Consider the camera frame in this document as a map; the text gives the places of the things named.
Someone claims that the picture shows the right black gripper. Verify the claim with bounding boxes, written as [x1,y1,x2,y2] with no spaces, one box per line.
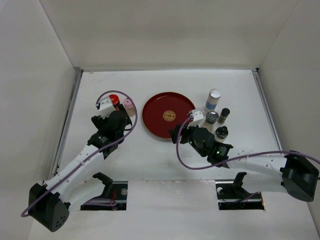
[168,119,207,157]

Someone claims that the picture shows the pink cap spice bottle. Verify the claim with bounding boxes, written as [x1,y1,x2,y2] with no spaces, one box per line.
[123,98,136,117]

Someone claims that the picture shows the red cap sauce jar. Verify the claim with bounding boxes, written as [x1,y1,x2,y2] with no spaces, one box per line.
[108,94,120,111]

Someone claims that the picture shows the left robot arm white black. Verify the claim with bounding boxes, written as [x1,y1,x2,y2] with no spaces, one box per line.
[27,110,132,232]

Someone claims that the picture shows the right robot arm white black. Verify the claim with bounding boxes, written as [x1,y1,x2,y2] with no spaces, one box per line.
[169,124,320,202]

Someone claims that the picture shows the black grinder bottle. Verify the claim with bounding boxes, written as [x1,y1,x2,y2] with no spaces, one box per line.
[214,126,229,142]

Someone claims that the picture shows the clear dome cap bottle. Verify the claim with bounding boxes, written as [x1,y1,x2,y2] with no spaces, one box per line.
[201,110,219,133]

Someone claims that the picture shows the small black cap spice bottle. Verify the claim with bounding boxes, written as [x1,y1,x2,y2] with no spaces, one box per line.
[217,108,230,124]

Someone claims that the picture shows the tall blue label salt bottle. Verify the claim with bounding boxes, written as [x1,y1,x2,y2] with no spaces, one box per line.
[204,88,221,113]

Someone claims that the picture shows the red round tray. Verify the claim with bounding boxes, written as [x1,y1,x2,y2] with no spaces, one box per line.
[142,92,196,140]

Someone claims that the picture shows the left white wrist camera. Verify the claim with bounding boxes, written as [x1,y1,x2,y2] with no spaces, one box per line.
[98,97,115,118]

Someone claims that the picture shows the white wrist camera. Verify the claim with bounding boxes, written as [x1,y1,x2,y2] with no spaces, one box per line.
[187,109,205,128]
[98,97,115,118]

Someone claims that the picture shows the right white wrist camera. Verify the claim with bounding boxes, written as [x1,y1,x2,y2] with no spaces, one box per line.
[187,109,205,128]

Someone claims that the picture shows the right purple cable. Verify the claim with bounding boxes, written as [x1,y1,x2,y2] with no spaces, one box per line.
[175,117,320,171]

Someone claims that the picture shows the purple cable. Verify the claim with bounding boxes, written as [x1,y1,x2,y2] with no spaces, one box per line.
[20,90,140,218]
[175,117,320,171]

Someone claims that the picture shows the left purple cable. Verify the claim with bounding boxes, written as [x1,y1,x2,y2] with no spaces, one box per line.
[20,90,140,218]

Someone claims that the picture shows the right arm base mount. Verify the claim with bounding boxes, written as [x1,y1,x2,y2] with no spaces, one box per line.
[215,172,265,211]

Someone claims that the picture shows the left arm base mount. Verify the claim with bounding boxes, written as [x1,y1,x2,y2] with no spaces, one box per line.
[80,172,129,211]

